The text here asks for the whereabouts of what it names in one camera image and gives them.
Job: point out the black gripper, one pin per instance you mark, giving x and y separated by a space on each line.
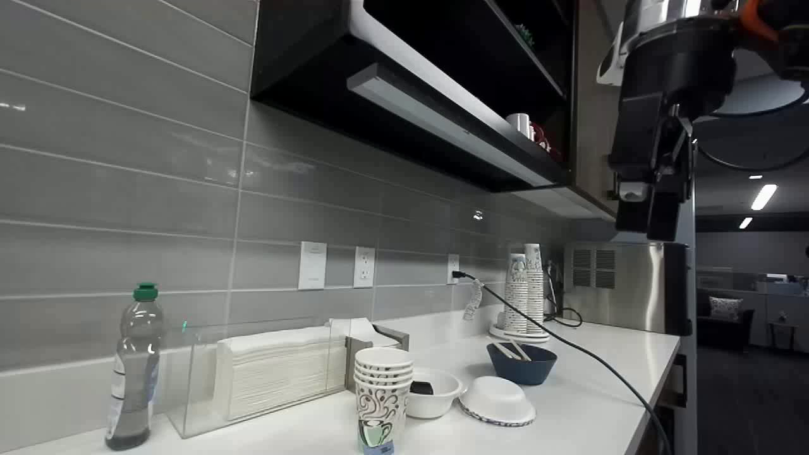
644 139

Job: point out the round black object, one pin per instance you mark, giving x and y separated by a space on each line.
419 388

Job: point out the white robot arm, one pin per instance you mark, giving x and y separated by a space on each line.
682 58

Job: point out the blue bowl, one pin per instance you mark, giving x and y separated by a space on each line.
522 370

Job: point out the upturned white ribbed bowl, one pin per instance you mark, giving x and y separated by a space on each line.
496 403

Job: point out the stainless steel panel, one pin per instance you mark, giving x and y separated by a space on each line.
627 286

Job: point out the ceiling light panel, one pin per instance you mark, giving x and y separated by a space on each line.
747 223
763 198

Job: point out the tall paper cup stack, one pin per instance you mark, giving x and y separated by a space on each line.
534 280
517 291

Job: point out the dark sofa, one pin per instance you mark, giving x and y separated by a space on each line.
723 324

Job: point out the white mug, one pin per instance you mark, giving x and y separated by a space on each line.
522 123

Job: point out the white plate stack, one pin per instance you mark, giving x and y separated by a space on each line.
525 337

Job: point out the white plastic utensil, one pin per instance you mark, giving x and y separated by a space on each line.
504 350
522 350

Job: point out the patterned paper cup stack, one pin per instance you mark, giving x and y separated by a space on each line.
383 394

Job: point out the black upper cabinet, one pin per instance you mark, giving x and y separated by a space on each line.
337 51

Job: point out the white napkin stack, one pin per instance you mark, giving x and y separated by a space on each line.
273 375

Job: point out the clear acrylic napkin holder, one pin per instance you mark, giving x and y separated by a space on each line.
198 388

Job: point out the clear bottle green cap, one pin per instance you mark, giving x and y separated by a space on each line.
134 370

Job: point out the white wall outlet with plug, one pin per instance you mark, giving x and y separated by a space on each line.
452 262

